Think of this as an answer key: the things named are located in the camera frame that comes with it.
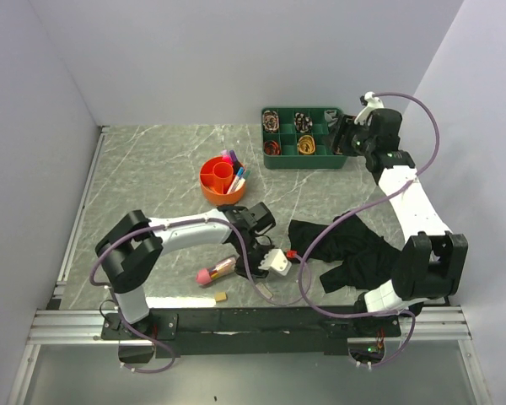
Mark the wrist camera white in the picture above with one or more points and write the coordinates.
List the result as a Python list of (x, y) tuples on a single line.
[(275, 261), (370, 102)]

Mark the green compartment tray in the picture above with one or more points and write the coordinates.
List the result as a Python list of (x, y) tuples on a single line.
[(299, 138)]

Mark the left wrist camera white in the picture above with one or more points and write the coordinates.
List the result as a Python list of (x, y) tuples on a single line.
[(275, 261)]

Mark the black cloth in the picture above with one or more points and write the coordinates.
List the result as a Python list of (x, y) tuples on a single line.
[(365, 258)]

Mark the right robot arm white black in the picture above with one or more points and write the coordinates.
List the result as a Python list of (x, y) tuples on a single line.
[(432, 260)]

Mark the white eraser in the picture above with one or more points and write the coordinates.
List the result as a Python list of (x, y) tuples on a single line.
[(265, 291)]

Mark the aluminium rail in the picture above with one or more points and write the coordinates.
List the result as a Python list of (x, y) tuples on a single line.
[(79, 327)]

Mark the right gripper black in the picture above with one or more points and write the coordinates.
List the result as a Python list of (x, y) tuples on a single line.
[(345, 126)]

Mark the thin blue pen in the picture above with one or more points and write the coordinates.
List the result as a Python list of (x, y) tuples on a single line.
[(232, 184)]

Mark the purple cap black highlighter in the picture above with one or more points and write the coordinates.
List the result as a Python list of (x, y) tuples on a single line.
[(233, 156)]

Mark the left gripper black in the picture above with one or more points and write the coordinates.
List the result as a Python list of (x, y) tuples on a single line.
[(258, 272)]

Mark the black base beam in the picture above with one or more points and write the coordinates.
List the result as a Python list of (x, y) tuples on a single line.
[(260, 330)]

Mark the blue white pen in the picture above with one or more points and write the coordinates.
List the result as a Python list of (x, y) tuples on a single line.
[(240, 172)]

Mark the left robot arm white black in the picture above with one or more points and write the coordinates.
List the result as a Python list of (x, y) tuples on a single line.
[(127, 254)]

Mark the green cap white pen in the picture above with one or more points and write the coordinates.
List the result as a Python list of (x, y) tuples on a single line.
[(242, 180)]

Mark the small tan eraser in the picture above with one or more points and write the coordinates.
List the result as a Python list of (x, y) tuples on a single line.
[(220, 296)]

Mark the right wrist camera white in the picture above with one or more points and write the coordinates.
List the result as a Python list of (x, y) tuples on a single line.
[(370, 102)]

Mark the orange round organizer container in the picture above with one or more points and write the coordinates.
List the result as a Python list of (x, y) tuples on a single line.
[(215, 177)]

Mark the pink cap black highlighter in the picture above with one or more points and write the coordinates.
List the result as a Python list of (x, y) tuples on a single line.
[(227, 159)]

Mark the clear pencil case pink cap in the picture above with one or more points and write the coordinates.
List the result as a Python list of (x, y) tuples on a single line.
[(207, 275)]

